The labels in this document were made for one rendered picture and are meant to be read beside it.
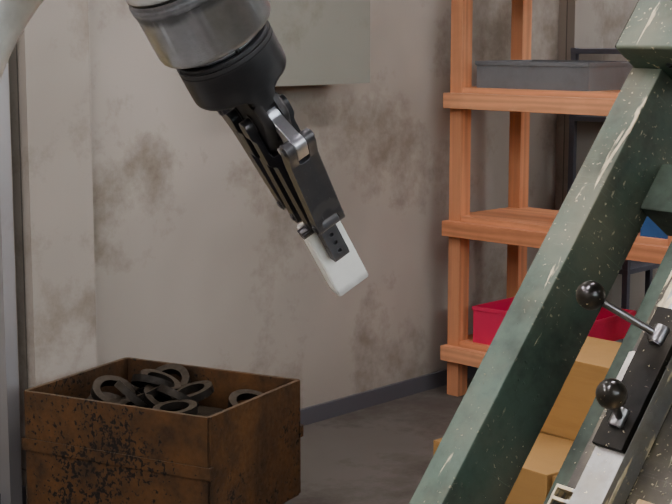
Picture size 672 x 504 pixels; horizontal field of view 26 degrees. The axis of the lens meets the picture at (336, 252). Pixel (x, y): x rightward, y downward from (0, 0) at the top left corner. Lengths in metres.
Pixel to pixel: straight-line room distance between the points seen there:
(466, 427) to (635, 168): 0.46
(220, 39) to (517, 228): 6.15
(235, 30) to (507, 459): 1.16
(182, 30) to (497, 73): 6.24
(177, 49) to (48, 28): 4.65
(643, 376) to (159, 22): 1.04
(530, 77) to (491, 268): 1.35
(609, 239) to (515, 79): 5.04
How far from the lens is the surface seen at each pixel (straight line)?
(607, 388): 1.76
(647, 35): 2.17
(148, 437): 5.18
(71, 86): 5.73
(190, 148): 6.28
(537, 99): 6.96
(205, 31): 1.01
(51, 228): 5.71
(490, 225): 7.22
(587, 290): 1.86
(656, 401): 1.89
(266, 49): 1.04
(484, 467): 2.03
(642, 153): 2.17
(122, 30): 6.03
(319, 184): 1.07
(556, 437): 5.28
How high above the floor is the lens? 1.85
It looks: 9 degrees down
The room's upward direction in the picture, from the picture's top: straight up
